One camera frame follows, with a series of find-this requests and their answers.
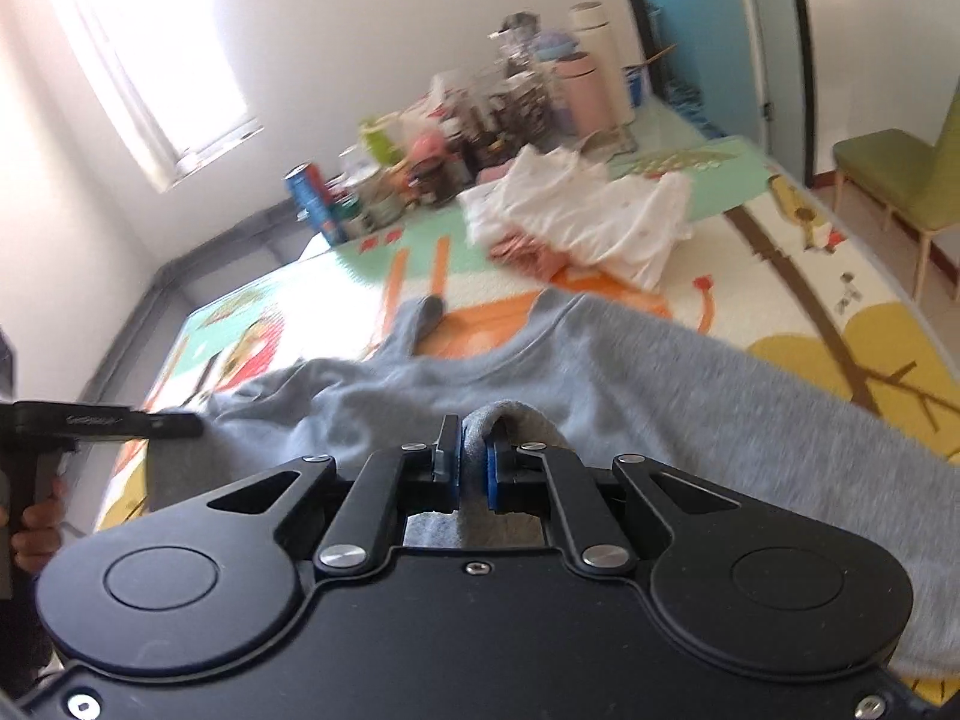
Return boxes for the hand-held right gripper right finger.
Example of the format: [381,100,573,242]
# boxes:
[484,420,749,579]

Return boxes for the pink thermos bottle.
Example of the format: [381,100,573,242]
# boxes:
[550,51,614,137]

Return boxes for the pink pig toy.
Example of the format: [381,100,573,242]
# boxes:
[407,130,452,167]

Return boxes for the green chair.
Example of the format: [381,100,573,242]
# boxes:
[831,81,960,302]

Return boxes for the grey bed rail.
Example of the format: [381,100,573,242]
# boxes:
[75,191,335,421]

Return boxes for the white printed baby clothes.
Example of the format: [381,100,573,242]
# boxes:
[456,145,692,291]

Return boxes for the blue drink can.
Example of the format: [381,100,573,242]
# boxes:
[283,163,340,246]

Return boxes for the window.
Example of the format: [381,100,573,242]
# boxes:
[41,0,265,192]

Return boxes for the person's left hand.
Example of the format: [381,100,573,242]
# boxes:
[10,478,68,576]

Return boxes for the colourful foam play mat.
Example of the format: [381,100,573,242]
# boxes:
[97,133,960,707]

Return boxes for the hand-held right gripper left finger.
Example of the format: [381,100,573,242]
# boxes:
[202,414,462,579]

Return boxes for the silver foil bag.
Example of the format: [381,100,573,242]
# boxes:
[490,10,542,55]

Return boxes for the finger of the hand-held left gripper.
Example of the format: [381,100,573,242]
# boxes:
[133,409,206,441]

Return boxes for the pink ruffled cloth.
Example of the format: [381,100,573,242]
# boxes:
[490,231,572,280]

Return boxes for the patterned dark glass jar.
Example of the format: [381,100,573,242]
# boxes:
[487,75,557,145]

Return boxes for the blue door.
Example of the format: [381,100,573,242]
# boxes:
[621,0,812,190]

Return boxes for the grey sweatshirt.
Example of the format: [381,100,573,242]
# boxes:
[146,292,960,683]

